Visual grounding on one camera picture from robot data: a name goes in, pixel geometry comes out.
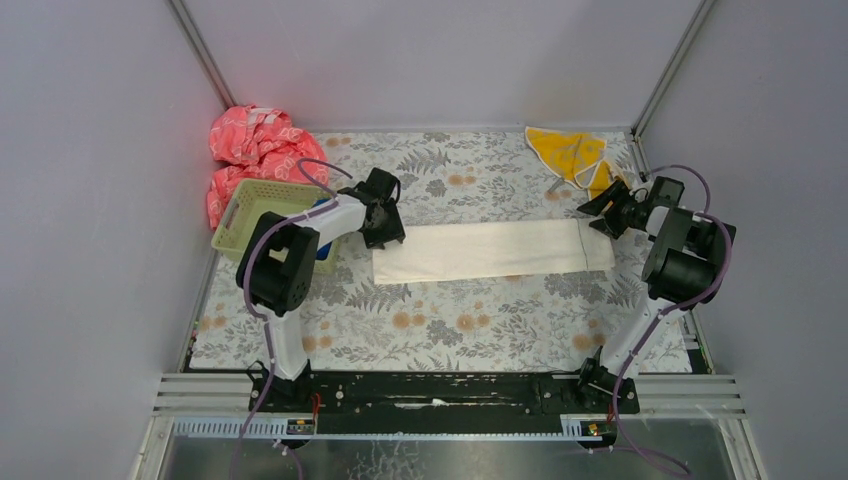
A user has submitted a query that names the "pink patterned cloth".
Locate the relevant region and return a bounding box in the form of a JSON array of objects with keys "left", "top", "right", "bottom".
[{"left": 206, "top": 104, "right": 329, "bottom": 229}]

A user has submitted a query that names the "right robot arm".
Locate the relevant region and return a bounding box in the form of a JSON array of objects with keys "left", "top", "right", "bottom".
[{"left": 573, "top": 176, "right": 737, "bottom": 410}]

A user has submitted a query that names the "cream towel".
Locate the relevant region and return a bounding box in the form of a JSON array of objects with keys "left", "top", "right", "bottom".
[{"left": 372, "top": 219, "right": 616, "bottom": 285}]

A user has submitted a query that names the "floral table mat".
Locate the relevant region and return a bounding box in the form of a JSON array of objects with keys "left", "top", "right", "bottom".
[{"left": 188, "top": 130, "right": 710, "bottom": 374}]

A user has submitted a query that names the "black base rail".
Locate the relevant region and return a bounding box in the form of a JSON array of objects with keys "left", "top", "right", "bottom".
[{"left": 248, "top": 368, "right": 640, "bottom": 435}]

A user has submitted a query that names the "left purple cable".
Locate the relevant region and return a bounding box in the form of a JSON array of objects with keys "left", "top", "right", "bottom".
[{"left": 228, "top": 157, "right": 356, "bottom": 480}]

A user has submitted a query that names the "yellow towel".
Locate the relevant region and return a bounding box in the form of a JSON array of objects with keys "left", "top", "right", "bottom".
[{"left": 524, "top": 127, "right": 632, "bottom": 199}]

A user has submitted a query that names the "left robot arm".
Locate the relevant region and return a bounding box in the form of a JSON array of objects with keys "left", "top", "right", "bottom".
[{"left": 236, "top": 168, "right": 406, "bottom": 381}]

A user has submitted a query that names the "green plastic basket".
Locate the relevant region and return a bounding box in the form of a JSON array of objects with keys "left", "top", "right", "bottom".
[{"left": 211, "top": 179, "right": 330, "bottom": 279}]

